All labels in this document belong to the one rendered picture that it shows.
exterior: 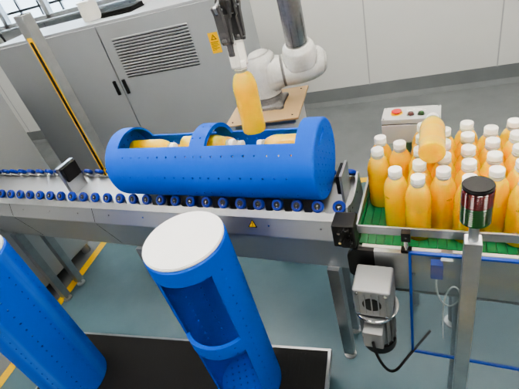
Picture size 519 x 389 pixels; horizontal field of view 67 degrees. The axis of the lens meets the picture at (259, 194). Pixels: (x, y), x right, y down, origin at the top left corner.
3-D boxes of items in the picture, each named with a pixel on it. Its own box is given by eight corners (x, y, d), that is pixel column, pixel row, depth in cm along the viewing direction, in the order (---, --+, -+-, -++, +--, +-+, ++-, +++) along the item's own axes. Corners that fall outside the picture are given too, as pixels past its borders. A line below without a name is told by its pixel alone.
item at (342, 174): (344, 187, 146) (340, 160, 139) (351, 188, 145) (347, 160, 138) (338, 205, 139) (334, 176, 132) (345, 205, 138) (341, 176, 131)
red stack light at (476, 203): (459, 192, 88) (460, 178, 85) (493, 193, 85) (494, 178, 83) (459, 211, 83) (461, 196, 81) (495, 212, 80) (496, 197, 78)
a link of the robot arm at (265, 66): (252, 91, 210) (241, 50, 198) (286, 82, 207) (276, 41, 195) (251, 103, 197) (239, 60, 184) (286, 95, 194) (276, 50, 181)
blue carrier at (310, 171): (159, 162, 189) (129, 114, 170) (339, 160, 153) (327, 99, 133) (129, 207, 172) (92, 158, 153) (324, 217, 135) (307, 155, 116)
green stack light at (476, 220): (458, 209, 91) (459, 192, 88) (490, 211, 88) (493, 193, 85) (459, 228, 86) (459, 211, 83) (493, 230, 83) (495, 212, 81)
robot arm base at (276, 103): (250, 99, 216) (247, 89, 213) (289, 93, 209) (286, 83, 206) (242, 114, 203) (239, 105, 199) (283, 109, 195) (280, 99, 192)
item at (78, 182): (84, 183, 202) (69, 157, 193) (89, 183, 200) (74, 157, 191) (71, 194, 195) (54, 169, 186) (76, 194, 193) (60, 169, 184)
